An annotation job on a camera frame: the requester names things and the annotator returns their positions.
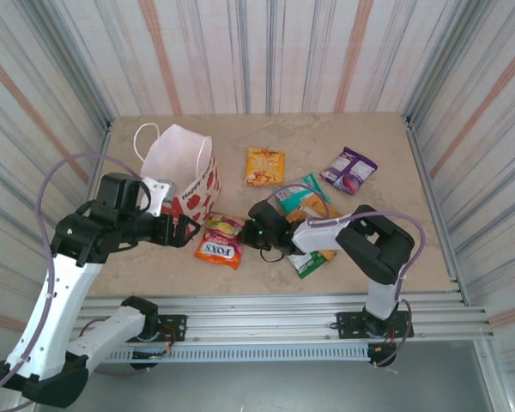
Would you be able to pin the orange brown snack bar packet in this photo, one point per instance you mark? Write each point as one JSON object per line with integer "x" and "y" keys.
{"x": 315, "y": 209}

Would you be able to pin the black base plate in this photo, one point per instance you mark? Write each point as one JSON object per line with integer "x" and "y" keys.
{"x": 349, "y": 324}
{"x": 173, "y": 326}

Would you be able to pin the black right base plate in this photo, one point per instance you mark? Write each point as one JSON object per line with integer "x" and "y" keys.
{"x": 349, "y": 324}

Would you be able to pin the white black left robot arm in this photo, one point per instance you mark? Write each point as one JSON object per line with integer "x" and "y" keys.
{"x": 68, "y": 292}

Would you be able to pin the aluminium side rail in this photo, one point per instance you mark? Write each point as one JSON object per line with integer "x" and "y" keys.
{"x": 413, "y": 141}
{"x": 106, "y": 137}

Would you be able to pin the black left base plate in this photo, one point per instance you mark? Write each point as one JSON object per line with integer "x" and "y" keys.
{"x": 173, "y": 326}

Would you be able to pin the purple snack packet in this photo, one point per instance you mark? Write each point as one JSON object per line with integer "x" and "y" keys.
{"x": 348, "y": 171}

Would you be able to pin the red white paper bag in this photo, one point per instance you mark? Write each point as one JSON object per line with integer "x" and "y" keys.
{"x": 171, "y": 159}

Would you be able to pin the green white snack packet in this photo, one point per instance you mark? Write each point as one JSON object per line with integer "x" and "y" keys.
{"x": 307, "y": 265}

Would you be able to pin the yellow snack packet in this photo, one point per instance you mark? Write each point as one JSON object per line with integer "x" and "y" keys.
{"x": 264, "y": 166}

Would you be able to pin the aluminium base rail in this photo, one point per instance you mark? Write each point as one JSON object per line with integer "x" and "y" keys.
{"x": 262, "y": 315}

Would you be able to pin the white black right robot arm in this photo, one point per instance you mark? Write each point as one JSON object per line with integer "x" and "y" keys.
{"x": 317, "y": 236}

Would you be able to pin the teal snack packet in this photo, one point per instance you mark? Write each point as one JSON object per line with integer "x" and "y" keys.
{"x": 302, "y": 195}

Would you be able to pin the orange Fox's candy packet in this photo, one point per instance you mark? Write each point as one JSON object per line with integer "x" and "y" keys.
{"x": 221, "y": 246}

